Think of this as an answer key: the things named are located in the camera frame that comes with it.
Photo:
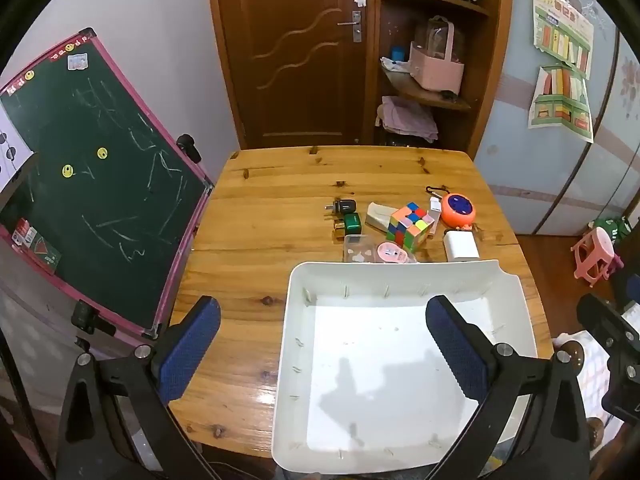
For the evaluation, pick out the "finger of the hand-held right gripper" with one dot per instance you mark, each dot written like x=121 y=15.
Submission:
x=607 y=322

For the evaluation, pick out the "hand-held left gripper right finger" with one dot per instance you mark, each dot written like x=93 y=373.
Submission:
x=457 y=345

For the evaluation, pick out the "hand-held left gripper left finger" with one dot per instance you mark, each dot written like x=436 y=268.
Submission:
x=192 y=345

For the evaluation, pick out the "white plastic tray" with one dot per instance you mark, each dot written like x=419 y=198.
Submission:
x=375 y=360

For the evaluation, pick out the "white charger block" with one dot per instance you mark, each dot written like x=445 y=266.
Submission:
x=461 y=246

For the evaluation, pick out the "colourful puzzle cube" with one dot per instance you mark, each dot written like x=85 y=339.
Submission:
x=410 y=227

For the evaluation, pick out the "pink plastic stool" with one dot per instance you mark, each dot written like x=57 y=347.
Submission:
x=595 y=255

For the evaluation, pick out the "pink tape roll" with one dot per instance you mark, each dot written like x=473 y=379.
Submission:
x=392 y=252

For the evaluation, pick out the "small white box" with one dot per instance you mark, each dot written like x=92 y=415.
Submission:
x=435 y=212

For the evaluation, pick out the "clear plastic box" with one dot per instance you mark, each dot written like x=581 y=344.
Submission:
x=356 y=249

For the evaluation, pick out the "cream white box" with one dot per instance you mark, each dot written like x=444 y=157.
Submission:
x=377 y=215

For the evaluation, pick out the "pale floral wardrobe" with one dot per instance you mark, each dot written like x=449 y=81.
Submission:
x=550 y=175

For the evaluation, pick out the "green small box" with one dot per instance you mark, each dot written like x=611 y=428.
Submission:
x=352 y=224

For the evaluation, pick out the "small black adapter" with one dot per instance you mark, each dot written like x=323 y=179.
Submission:
x=344 y=206

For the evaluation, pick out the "red green card packet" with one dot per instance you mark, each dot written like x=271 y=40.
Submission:
x=37 y=247

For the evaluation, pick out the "folded pink cloth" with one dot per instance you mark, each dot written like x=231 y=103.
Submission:
x=407 y=117

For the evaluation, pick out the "white paper sheet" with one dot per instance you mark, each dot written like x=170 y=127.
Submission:
x=12 y=152

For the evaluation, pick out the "wooden corner shelf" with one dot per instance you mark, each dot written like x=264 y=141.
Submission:
x=480 y=60

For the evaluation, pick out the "blue cup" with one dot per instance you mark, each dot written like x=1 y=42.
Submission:
x=398 y=54

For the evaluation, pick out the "brown wooden door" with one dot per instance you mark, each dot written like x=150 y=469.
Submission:
x=295 y=60

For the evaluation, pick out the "green chalkboard pink frame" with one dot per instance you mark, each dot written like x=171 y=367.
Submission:
x=100 y=200

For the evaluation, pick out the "wall poster with tall books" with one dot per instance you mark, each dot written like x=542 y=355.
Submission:
x=562 y=25

